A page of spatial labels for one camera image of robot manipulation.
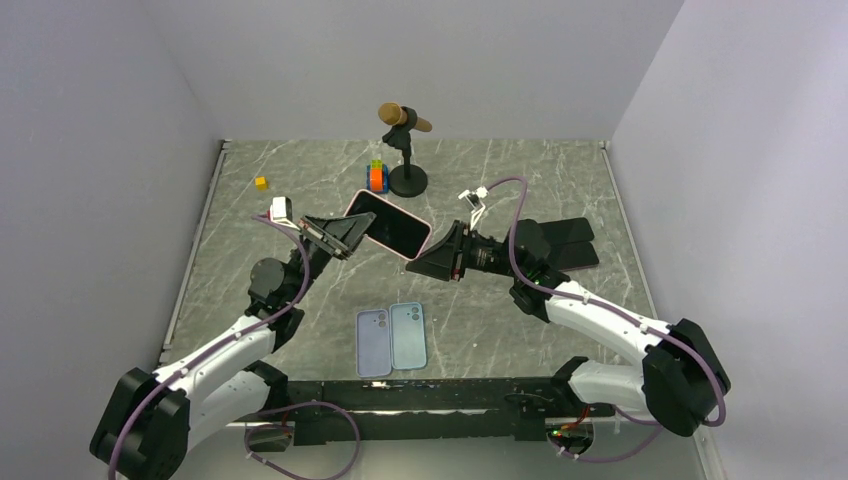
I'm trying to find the wooden toy microphone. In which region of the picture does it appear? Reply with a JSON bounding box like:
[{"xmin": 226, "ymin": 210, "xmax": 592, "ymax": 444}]
[{"xmin": 377, "ymin": 102, "xmax": 433, "ymax": 133}]

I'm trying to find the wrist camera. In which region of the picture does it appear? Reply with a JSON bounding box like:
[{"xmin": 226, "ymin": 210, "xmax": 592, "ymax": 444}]
[
  {"xmin": 268, "ymin": 196, "xmax": 293, "ymax": 224},
  {"xmin": 458, "ymin": 186, "xmax": 489, "ymax": 212}
]

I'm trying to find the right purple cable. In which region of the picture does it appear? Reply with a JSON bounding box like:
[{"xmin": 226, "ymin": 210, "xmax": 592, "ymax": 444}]
[{"xmin": 473, "ymin": 176, "xmax": 729, "ymax": 464}]

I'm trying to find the lilac phone case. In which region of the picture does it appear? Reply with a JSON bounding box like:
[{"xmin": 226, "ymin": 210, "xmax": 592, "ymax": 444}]
[{"xmin": 355, "ymin": 309, "xmax": 392, "ymax": 378}]

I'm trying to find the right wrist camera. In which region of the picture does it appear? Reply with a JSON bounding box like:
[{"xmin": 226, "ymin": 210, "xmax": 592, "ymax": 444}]
[{"xmin": 458, "ymin": 186, "xmax": 489, "ymax": 212}]

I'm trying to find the colourful toy block stack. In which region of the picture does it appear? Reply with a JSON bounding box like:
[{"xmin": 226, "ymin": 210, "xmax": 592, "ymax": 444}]
[{"xmin": 365, "ymin": 159, "xmax": 390, "ymax": 194}]

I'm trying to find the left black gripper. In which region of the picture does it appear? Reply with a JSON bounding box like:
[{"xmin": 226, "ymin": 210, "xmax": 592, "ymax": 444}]
[{"xmin": 287, "ymin": 212, "xmax": 377, "ymax": 304}]

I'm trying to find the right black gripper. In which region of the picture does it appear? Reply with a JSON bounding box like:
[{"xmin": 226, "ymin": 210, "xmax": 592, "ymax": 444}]
[{"xmin": 406, "ymin": 220, "xmax": 525, "ymax": 282}]

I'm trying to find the black base frame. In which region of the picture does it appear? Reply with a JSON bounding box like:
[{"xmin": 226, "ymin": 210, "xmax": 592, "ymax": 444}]
[{"xmin": 242, "ymin": 377, "xmax": 614, "ymax": 446}]

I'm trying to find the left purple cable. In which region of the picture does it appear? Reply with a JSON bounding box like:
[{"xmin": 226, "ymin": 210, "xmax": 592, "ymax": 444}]
[{"xmin": 105, "ymin": 215, "xmax": 363, "ymax": 480}]

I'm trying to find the light blue phone case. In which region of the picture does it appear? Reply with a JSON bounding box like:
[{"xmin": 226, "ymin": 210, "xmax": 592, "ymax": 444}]
[{"xmin": 389, "ymin": 302, "xmax": 427, "ymax": 370}]

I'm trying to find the pink phone case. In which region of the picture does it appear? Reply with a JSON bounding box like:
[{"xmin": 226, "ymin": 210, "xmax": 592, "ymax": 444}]
[{"xmin": 343, "ymin": 188, "xmax": 434, "ymax": 262}]

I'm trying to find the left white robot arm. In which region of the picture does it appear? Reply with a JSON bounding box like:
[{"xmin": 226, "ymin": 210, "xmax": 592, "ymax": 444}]
[{"xmin": 89, "ymin": 213, "xmax": 376, "ymax": 479}]

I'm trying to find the black microphone stand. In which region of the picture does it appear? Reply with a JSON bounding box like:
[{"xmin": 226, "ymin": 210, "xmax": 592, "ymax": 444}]
[{"xmin": 382, "ymin": 126, "xmax": 428, "ymax": 198}]

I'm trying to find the yellow cube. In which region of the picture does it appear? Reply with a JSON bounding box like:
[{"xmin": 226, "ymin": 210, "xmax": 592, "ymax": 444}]
[{"xmin": 255, "ymin": 176, "xmax": 269, "ymax": 191}]

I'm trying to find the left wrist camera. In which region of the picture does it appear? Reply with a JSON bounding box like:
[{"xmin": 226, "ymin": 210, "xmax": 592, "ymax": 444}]
[{"xmin": 268, "ymin": 196, "xmax": 293, "ymax": 224}]

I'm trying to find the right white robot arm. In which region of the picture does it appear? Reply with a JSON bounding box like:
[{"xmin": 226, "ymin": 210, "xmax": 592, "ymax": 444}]
[{"xmin": 406, "ymin": 219, "xmax": 731, "ymax": 437}]

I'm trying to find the purple cable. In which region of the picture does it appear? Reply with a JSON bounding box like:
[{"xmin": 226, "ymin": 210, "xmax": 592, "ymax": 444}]
[
  {"xmin": 105, "ymin": 215, "xmax": 363, "ymax": 480},
  {"xmin": 473, "ymin": 176, "xmax": 729, "ymax": 464}
]

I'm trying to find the black phone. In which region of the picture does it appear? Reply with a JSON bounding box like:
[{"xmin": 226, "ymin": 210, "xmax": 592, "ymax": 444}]
[
  {"xmin": 539, "ymin": 217, "xmax": 595, "ymax": 246},
  {"xmin": 548, "ymin": 242, "xmax": 600, "ymax": 272}
]

